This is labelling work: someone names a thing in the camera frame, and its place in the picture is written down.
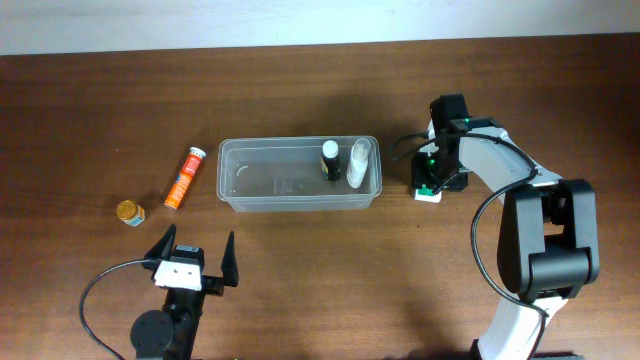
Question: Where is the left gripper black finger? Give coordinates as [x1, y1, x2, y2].
[142, 224, 177, 271]
[221, 231, 239, 287]

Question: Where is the white green medicine box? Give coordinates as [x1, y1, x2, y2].
[413, 185, 442, 204]

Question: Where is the white clear-cap bottle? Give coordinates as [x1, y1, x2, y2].
[347, 138, 371, 189]

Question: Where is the dark white-cap bottle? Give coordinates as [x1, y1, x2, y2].
[321, 140, 341, 182]

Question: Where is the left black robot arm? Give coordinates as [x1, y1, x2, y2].
[130, 225, 239, 360]

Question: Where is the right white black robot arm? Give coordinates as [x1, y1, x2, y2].
[411, 94, 600, 360]

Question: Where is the clear plastic container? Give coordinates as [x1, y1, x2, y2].
[216, 135, 382, 212]

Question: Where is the small gold-lid jar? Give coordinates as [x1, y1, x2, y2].
[116, 200, 146, 227]

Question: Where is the orange tablet tube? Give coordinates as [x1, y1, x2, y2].
[164, 147, 206, 210]

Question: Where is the left black camera cable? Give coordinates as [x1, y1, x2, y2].
[78, 258, 157, 360]

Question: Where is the black camera cable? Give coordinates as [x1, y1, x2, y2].
[388, 130, 550, 321]
[78, 258, 157, 360]

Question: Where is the right black camera cable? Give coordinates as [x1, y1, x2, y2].
[388, 130, 550, 321]

